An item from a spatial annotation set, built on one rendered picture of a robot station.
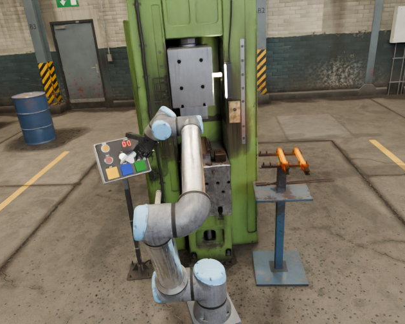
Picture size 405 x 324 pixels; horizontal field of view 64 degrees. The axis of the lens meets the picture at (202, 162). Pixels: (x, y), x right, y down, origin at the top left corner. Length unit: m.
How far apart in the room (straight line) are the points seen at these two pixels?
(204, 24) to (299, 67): 6.17
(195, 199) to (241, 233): 2.01
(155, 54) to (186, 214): 1.61
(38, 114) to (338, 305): 5.71
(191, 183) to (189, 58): 1.32
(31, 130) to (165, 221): 5.89
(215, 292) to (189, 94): 1.36
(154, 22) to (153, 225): 1.69
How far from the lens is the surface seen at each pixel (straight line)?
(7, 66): 9.94
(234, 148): 2.67
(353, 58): 8.81
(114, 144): 2.38
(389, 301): 2.88
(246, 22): 2.51
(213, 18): 2.48
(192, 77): 2.35
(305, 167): 2.21
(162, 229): 1.07
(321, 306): 2.70
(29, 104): 6.70
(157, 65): 2.48
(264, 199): 2.37
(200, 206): 1.09
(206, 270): 1.59
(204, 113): 2.41
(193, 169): 1.22
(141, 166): 2.37
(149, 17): 2.47
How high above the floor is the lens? 1.93
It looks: 23 degrees down
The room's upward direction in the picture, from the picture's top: 4 degrees counter-clockwise
